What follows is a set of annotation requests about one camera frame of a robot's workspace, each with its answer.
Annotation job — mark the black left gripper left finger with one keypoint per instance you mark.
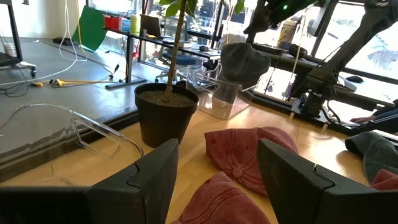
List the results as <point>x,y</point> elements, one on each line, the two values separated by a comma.
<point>149,186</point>

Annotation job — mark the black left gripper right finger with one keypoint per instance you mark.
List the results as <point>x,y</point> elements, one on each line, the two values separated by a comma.
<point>304,196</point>

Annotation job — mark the dark gray cap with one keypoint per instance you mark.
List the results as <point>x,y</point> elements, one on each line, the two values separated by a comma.
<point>242,62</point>
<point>376,152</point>

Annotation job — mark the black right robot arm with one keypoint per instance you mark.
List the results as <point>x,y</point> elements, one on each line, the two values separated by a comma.
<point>357,40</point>

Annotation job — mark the person's forearm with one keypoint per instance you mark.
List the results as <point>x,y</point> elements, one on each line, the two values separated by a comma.
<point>387,112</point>

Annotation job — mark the clear acrylic hat holder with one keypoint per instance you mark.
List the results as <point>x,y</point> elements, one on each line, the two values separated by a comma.
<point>217,99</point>
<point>102,140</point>

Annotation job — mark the yellow wipes canister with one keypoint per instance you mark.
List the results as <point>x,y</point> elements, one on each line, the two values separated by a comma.
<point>286,32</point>

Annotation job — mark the black computer mouse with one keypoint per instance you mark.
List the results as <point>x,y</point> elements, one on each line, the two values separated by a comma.
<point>203,48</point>
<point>354,79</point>

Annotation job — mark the black plant pot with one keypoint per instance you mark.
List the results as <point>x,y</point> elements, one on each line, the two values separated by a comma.
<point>161,124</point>

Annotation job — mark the blue office chair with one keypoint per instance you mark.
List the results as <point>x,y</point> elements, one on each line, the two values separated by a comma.
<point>183,59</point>

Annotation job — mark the small green-leaved tree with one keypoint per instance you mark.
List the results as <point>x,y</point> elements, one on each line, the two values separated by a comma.
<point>175,46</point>

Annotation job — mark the person's hand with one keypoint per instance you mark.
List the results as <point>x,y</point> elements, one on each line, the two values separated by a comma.
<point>362,119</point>

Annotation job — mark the open laptop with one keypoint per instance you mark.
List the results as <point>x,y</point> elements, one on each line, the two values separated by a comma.
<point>150,26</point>

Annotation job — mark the black office desk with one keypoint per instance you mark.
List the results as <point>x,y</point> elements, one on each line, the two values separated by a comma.
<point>149,39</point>

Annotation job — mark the yellow-green bottle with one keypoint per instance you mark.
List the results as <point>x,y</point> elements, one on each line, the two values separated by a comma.
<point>135,25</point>

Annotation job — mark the blue box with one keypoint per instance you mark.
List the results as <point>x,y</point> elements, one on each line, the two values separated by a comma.
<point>125,25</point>

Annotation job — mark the red box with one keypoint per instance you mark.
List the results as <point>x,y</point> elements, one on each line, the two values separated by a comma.
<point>112,22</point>

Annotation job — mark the green board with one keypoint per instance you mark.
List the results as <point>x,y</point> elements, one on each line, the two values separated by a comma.
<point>90,28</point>

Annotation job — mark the black power strip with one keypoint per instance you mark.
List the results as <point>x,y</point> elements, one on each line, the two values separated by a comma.
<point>62,41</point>

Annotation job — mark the black wheeled cart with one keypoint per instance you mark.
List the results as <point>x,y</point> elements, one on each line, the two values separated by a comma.
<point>14,31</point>

